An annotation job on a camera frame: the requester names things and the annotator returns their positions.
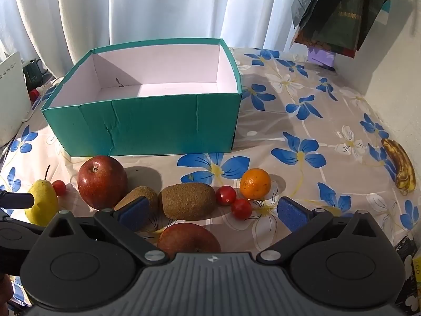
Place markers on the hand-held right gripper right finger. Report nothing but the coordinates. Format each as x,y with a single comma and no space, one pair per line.
292,214

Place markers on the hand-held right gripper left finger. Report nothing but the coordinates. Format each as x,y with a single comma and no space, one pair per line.
133,215

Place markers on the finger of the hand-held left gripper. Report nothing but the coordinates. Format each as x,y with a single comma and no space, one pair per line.
16,200
19,228

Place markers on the small brown kiwi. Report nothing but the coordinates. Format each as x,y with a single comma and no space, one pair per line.
144,191

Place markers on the small yellow pear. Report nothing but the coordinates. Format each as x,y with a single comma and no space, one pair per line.
44,200

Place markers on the cherry tomato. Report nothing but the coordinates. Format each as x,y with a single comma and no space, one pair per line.
225,195
241,209
59,187

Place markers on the red apple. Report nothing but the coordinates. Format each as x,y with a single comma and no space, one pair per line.
102,181
187,237

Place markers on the orange mandarin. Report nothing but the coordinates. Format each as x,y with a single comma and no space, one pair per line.
255,183

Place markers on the large brown kiwi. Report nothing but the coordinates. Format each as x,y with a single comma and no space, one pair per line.
187,200

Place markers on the teal cardboard box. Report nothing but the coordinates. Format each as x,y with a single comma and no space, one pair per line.
148,128

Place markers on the blue floral tablecloth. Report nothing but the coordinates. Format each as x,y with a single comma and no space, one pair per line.
312,131

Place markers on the white appliance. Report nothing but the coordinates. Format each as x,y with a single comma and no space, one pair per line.
11,105

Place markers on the small red white figurine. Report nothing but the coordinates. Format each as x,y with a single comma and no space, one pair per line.
34,94

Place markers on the overripe brown banana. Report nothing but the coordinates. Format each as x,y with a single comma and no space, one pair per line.
403,166

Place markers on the black printed packet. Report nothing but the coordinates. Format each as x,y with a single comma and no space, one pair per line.
403,270

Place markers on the dark green mug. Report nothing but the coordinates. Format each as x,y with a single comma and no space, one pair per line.
33,72

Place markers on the purple box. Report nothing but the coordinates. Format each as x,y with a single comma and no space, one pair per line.
320,57

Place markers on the brown patterned hanging bag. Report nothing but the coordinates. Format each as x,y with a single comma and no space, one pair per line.
312,41

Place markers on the dark green hanging bag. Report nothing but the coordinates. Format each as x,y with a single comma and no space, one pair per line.
342,16

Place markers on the white curtain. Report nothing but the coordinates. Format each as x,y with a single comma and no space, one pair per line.
164,6

